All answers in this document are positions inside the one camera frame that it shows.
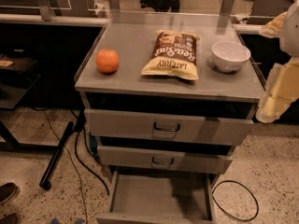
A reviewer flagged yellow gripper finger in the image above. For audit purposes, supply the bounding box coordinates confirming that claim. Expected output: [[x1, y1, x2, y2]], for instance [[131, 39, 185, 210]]
[[259, 12, 286, 38]]

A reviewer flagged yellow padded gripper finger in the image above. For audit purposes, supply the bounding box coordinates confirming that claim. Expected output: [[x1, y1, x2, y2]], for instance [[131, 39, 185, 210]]
[[256, 58, 299, 123]]

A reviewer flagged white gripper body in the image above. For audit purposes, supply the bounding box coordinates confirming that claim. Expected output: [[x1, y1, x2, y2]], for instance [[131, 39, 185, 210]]
[[279, 0, 299, 57]]

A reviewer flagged grey bottom drawer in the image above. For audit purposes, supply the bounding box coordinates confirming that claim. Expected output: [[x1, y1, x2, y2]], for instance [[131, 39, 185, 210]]
[[96, 169, 216, 224]]

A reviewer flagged grey drawer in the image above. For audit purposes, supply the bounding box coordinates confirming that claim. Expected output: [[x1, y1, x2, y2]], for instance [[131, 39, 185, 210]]
[[97, 146, 232, 174], [85, 109, 253, 146], [96, 169, 216, 224]]

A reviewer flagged grey drawer cabinet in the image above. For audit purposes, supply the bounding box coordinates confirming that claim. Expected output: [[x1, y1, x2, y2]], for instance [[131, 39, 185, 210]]
[[74, 10, 266, 224]]

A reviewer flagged grey top drawer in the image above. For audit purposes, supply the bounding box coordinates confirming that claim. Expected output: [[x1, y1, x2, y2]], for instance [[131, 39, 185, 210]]
[[85, 109, 253, 146]]

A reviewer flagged grey middle drawer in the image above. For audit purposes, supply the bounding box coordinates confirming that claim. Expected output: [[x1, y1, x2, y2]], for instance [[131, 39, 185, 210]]
[[97, 146, 232, 174]]

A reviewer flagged white bowl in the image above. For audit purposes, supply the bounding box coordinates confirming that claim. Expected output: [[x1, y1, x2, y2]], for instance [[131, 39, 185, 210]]
[[211, 41, 251, 72]]

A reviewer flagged sea salt chips bag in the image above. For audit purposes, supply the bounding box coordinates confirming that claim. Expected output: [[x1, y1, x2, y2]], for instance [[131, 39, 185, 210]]
[[141, 30, 199, 81]]

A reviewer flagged orange fruit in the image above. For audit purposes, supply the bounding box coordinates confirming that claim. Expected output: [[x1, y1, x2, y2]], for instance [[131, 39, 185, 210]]
[[95, 49, 120, 74]]

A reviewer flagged black stand leg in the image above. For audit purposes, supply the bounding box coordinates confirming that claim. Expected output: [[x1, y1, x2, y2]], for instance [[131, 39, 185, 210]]
[[39, 121, 74, 190]]

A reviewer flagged dark side table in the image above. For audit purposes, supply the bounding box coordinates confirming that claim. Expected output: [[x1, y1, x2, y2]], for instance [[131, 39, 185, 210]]
[[0, 54, 39, 151]]

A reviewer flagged black floor cable loop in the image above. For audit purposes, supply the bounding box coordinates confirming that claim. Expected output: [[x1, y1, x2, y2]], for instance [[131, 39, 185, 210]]
[[211, 179, 260, 222]]

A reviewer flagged black left floor cable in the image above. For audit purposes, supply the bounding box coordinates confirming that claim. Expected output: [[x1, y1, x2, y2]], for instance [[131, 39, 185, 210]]
[[73, 109, 110, 196]]

